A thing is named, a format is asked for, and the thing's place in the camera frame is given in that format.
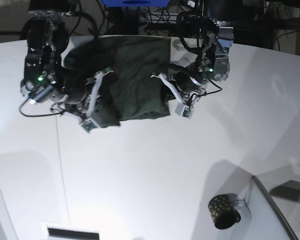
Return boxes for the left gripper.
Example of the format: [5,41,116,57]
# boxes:
[150,63,208,119]

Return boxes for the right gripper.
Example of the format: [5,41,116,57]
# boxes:
[49,69,114,133]

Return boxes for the dark green t-shirt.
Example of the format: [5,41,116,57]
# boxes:
[63,35,171,128]

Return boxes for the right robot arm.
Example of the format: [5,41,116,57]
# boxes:
[20,0,113,133]

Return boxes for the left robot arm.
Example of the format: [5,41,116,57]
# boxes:
[152,0,243,119]

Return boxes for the black mug with gold dots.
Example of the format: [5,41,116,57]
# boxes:
[208,194,241,230]

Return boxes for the blue box with oval hole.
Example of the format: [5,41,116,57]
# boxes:
[101,0,170,7]

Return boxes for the grey metal side table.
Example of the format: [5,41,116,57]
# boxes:
[246,176,300,240]

